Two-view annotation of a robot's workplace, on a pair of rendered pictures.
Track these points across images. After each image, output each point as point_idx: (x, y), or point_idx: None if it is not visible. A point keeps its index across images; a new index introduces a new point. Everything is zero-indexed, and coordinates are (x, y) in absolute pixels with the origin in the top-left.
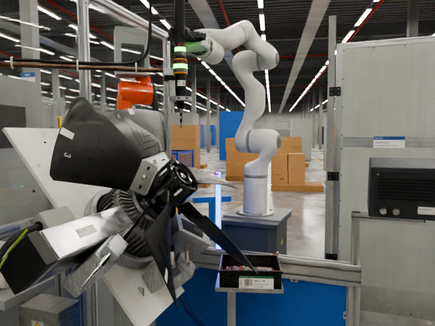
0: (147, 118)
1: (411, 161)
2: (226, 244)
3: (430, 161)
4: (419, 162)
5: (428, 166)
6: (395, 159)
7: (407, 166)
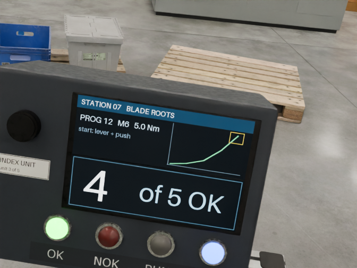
0: None
1: (139, 81)
2: None
3: (81, 73)
4: (115, 77)
5: (107, 71)
6: (188, 90)
7: (162, 79)
